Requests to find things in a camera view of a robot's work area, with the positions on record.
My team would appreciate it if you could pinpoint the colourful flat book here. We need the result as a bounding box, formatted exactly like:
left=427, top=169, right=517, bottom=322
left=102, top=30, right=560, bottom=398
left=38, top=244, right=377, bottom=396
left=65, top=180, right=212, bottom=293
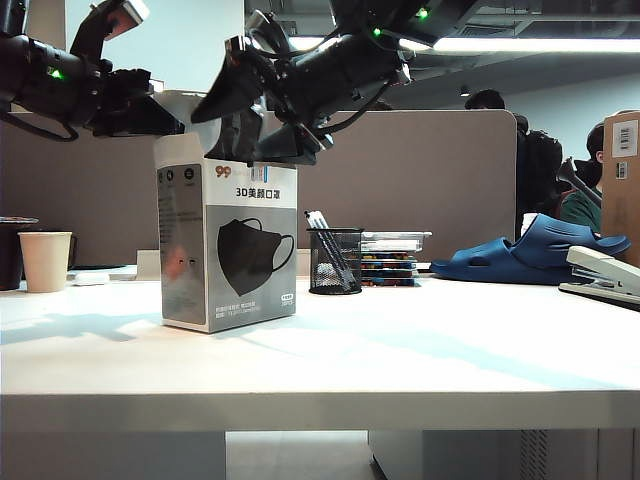
left=360, top=275, right=424, bottom=289
left=360, top=251, right=419, bottom=265
left=360, top=263, right=418, bottom=277

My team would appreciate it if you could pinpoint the black haired standing person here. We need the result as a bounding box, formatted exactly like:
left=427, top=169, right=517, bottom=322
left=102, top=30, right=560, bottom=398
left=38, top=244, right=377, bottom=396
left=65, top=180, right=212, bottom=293
left=464, top=88, right=506, bottom=111

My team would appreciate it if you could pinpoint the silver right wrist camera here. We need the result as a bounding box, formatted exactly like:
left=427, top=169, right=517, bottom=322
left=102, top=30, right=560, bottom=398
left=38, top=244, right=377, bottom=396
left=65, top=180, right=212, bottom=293
left=224, top=8, right=304, bottom=56

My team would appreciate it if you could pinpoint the white capped pen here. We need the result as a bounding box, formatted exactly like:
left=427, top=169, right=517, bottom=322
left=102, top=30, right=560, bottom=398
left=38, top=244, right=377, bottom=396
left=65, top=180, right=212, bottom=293
left=303, top=210, right=354, bottom=293
left=312, top=210, right=362, bottom=291

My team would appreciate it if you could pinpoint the seated person in green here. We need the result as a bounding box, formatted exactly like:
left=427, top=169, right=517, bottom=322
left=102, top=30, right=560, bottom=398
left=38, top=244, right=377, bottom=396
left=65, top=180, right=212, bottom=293
left=559, top=122, right=606, bottom=234

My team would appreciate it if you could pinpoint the flat-lying blue rubber slipper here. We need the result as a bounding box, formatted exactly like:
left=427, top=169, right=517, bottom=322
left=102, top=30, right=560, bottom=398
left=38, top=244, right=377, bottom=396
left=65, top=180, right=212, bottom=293
left=429, top=238, right=576, bottom=286

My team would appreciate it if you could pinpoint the black lidded container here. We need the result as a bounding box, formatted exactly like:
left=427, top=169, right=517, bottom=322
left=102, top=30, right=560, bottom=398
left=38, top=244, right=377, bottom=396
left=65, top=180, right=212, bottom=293
left=0, top=216, right=39, bottom=292

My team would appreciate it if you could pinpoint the white grey stapler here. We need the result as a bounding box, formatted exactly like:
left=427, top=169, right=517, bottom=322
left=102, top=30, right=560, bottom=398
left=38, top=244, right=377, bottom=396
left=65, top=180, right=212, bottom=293
left=557, top=245, right=640, bottom=313

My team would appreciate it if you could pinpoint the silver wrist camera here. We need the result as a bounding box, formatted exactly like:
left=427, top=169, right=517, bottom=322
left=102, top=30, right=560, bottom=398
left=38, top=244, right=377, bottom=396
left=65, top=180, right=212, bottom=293
left=69, top=0, right=151, bottom=57
left=224, top=8, right=304, bottom=56

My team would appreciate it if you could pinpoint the black chair headrest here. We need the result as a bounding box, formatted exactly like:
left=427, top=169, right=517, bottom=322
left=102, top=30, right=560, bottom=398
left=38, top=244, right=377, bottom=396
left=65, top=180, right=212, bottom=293
left=557, top=157, right=604, bottom=204

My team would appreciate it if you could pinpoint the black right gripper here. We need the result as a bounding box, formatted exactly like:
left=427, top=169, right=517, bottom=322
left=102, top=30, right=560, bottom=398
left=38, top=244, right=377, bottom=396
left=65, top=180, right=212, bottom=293
left=191, top=37, right=331, bottom=166

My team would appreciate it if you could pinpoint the black mesh pen holder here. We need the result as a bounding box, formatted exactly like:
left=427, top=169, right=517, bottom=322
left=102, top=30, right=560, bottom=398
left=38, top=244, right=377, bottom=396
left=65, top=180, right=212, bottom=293
left=305, top=227, right=364, bottom=295

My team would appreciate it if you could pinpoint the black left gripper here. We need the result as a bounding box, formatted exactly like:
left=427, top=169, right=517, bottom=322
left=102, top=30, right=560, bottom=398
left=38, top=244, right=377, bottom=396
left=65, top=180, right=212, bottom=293
left=74, top=58, right=186, bottom=139

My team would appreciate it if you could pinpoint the white grey mask box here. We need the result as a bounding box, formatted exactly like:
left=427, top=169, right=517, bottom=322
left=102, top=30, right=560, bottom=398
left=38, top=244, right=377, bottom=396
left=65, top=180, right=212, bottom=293
left=152, top=89, right=300, bottom=335

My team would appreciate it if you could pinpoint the beige paper cup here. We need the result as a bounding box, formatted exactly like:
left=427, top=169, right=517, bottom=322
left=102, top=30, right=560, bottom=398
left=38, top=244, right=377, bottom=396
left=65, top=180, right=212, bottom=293
left=17, top=231, right=73, bottom=294

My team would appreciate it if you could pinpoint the brown desk partition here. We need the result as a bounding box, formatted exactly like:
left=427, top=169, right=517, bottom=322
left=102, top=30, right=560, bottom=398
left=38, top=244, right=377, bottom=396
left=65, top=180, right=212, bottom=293
left=0, top=109, right=518, bottom=268

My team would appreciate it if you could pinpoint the tilted blue rubber slipper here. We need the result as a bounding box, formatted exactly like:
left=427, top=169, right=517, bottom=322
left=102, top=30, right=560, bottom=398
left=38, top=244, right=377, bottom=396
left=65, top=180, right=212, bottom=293
left=512, top=213, right=632, bottom=265

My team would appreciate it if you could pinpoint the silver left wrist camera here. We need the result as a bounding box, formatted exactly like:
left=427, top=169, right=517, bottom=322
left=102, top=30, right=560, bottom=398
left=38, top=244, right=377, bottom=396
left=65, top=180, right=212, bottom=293
left=69, top=0, right=151, bottom=57

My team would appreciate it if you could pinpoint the clear plastic tray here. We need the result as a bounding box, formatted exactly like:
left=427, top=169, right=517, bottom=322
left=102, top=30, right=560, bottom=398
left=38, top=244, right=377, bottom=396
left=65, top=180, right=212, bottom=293
left=359, top=230, right=433, bottom=254

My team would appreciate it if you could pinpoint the long ceiling light strip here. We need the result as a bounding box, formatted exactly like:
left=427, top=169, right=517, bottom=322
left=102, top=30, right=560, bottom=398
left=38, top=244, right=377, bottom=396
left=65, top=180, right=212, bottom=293
left=289, top=36, right=640, bottom=53

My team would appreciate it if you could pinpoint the brown cardboard box with labels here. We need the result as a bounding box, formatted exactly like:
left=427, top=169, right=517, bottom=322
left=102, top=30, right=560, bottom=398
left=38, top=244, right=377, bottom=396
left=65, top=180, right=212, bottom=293
left=599, top=110, right=640, bottom=269

